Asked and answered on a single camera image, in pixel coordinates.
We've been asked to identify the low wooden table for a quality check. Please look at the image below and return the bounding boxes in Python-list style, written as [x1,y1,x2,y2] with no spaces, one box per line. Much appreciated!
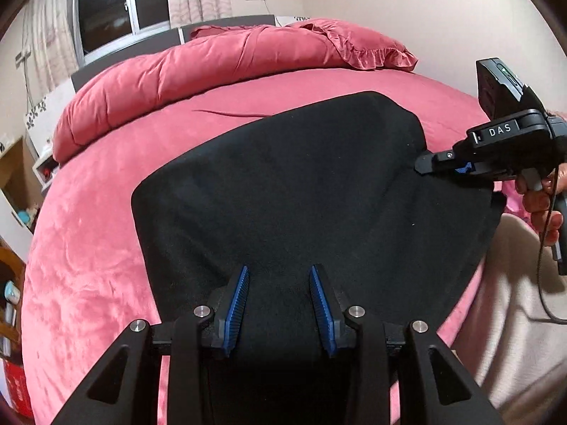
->
[0,248,27,359]

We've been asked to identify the pink bed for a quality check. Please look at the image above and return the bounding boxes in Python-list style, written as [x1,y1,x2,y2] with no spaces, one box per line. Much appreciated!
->
[21,66,506,425]

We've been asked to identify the white grey nightstand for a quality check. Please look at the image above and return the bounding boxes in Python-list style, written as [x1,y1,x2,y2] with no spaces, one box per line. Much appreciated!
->
[32,135,63,187]

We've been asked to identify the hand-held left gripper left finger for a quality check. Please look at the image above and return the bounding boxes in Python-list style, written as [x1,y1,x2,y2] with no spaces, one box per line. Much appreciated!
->
[51,266,251,425]

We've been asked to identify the window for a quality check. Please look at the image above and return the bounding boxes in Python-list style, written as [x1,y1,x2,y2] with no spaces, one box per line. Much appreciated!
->
[77,0,171,65]

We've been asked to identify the pink duvet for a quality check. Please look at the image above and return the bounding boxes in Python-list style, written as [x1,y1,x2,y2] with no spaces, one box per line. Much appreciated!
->
[53,24,350,162]

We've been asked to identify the black pants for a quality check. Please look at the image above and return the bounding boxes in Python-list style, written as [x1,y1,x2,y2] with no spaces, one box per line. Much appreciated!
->
[131,91,506,425]

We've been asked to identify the red cardboard box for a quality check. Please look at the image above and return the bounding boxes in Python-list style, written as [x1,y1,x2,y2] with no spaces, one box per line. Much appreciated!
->
[2,358,35,419]

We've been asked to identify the pink ruffled pillow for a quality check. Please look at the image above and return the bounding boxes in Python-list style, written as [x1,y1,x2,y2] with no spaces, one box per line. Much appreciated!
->
[297,18,418,72]

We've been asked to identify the pink cloth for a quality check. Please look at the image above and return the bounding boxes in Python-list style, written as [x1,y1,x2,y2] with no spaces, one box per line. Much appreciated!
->
[503,181,529,223]

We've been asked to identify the beige cloth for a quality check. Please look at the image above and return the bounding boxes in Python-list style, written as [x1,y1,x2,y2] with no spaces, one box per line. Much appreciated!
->
[452,212,567,425]

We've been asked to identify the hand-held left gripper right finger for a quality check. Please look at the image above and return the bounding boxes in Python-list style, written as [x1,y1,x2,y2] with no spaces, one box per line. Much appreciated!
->
[309,264,506,425]

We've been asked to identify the wooden cabinet with white door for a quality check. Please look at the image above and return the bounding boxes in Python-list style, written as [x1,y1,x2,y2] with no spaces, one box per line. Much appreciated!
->
[0,135,43,235]

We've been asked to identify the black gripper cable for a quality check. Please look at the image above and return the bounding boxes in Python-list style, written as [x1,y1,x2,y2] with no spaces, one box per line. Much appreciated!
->
[537,172,567,323]

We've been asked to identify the person's right hand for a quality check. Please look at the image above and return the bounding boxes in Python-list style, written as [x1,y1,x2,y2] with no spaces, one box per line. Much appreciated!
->
[516,164,567,247]

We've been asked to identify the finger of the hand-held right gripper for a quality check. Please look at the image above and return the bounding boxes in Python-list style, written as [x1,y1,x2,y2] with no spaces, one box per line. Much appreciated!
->
[414,141,473,176]

